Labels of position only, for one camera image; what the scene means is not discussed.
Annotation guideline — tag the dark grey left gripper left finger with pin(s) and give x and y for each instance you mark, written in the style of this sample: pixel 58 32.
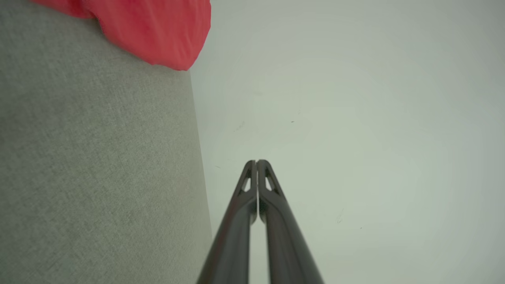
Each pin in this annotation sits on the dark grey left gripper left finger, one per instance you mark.
pixel 232 244

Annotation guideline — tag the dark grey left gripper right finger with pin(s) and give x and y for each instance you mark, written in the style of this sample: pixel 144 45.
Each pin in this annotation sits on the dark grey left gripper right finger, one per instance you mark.
pixel 286 244

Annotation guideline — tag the red Bulls 23 jersey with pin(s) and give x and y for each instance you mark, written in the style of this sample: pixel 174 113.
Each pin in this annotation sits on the red Bulls 23 jersey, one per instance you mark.
pixel 158 31

